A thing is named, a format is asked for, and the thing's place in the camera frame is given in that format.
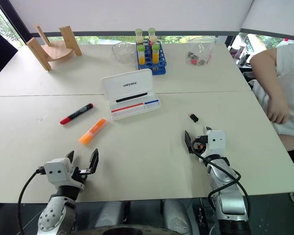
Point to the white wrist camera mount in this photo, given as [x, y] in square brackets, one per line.
[57, 170]
[215, 142]

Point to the red and black marker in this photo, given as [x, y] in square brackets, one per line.
[76, 114]

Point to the clear bag of small parts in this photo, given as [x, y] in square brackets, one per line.
[199, 55]

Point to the green-capped tube brown content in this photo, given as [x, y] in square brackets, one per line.
[139, 39]

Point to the bystander bare hand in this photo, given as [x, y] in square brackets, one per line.
[279, 111]

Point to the blue test tube rack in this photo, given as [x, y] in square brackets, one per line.
[159, 66]

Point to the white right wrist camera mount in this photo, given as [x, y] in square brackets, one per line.
[215, 142]

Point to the green-capped tube pale content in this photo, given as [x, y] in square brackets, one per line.
[152, 31]

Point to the small black eraser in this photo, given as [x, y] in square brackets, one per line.
[194, 118]

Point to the orange highlighter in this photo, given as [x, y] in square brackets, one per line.
[93, 131]

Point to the clear glass bowl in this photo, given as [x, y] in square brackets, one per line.
[123, 52]

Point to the green-capped tube orange liquid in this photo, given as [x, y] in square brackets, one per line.
[155, 54]
[141, 55]

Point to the dark panel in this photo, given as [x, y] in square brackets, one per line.
[1, 54]

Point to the bystander bare forearm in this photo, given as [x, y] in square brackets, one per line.
[265, 73]

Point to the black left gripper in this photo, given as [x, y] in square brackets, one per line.
[80, 174]

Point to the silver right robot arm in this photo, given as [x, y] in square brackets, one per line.
[225, 191]

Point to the wooden curved stand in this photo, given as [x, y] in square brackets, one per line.
[56, 50]

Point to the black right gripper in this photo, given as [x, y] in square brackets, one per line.
[199, 144]

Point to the white cup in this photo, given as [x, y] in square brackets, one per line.
[240, 50]

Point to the white open pencil case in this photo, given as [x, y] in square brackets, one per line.
[127, 84]

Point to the black pen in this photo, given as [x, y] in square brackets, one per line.
[131, 97]

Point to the beige-capped tube red content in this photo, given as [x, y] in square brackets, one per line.
[153, 40]

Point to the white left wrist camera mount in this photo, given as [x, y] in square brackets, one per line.
[57, 170]

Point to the white roller blind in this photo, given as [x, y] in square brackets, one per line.
[127, 14]
[276, 14]

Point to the bystander white shirt torso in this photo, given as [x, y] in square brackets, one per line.
[292, 80]

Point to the grey rounded shape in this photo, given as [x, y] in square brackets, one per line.
[177, 216]
[110, 214]

